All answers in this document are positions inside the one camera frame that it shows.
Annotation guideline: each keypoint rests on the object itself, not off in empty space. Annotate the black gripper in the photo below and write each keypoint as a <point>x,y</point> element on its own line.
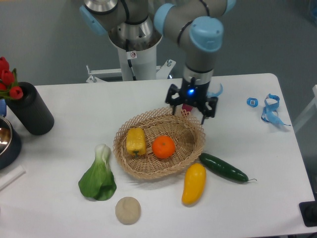
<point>193,92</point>

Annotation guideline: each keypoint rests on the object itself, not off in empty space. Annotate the yellow bell pepper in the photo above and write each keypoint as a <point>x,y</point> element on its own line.
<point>136,142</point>

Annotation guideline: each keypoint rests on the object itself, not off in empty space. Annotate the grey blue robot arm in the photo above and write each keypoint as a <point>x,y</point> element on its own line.
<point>194,27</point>

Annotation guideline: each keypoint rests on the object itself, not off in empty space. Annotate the woven wicker basket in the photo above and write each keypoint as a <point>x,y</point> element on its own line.
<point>185,130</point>

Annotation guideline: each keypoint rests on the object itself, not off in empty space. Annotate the purple eggplant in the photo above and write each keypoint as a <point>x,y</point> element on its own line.
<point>187,108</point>

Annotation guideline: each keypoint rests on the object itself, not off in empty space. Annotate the curved blue tape strip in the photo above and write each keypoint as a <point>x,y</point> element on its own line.
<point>215,94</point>

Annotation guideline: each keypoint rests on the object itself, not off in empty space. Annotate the orange fruit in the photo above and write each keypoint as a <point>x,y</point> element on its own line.
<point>163,147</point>

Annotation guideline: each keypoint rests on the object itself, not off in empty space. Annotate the small blue tape roll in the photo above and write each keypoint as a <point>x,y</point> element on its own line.
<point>252,102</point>

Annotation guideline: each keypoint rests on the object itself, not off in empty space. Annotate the green cucumber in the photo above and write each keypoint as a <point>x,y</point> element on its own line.
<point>223,169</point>

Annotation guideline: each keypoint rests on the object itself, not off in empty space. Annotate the yellow mango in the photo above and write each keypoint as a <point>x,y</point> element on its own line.
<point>194,184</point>

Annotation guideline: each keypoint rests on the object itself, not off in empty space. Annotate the tangled blue ribbon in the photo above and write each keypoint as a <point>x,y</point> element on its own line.
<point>270,113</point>

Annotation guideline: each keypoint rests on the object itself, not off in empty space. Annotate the green bok choy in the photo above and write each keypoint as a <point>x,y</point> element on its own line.
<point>98,181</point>

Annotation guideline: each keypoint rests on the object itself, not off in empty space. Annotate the beige round bun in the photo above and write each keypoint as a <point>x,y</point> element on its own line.
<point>128,210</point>

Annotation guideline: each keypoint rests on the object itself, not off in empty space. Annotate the black device at edge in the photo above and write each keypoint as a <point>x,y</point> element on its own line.
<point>309,213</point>

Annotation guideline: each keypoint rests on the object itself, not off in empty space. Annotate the black cylindrical vase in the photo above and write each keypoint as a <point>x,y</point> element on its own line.
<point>31,110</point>

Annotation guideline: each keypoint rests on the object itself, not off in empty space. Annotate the red tulip bouquet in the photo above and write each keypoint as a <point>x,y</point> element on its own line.
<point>9,87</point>

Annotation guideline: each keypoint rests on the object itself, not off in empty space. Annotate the dark metal bowl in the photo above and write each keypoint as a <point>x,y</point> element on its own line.
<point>10,143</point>

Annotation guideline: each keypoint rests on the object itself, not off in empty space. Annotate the blue object behind vase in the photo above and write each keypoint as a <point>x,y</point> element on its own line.
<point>3,108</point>

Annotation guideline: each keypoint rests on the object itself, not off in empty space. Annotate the white paper strip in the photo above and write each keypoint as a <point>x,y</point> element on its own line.
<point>10,177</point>

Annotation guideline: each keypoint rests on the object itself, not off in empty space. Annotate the white metal base frame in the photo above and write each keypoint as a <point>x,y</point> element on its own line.
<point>106,75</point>

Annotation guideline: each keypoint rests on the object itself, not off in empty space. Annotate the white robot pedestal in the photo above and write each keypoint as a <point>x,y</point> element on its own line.
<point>138,65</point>

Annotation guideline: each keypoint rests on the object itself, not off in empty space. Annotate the white frame at right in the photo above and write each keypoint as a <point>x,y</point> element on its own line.
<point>307,113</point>

